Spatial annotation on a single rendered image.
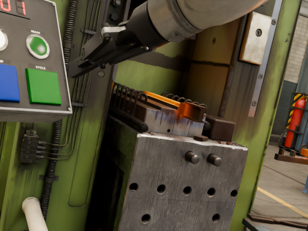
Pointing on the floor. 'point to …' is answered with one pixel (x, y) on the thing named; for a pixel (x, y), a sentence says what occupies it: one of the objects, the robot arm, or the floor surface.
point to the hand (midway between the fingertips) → (83, 64)
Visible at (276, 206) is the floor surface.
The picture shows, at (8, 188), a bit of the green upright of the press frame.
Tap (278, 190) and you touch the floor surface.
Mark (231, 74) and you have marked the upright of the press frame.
